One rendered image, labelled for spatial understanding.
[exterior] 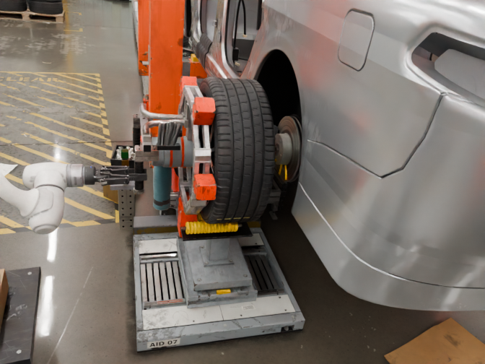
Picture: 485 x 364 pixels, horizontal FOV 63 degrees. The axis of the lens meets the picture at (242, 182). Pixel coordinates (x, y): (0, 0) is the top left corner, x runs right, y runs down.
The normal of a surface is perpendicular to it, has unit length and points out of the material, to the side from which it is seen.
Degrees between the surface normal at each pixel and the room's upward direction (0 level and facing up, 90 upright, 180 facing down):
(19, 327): 0
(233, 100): 26
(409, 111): 90
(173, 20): 90
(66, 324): 0
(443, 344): 2
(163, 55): 90
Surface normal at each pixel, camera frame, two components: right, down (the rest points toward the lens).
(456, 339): -0.04, -0.80
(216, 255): 0.25, 0.50
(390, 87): -0.96, 0.04
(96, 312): 0.12, -0.86
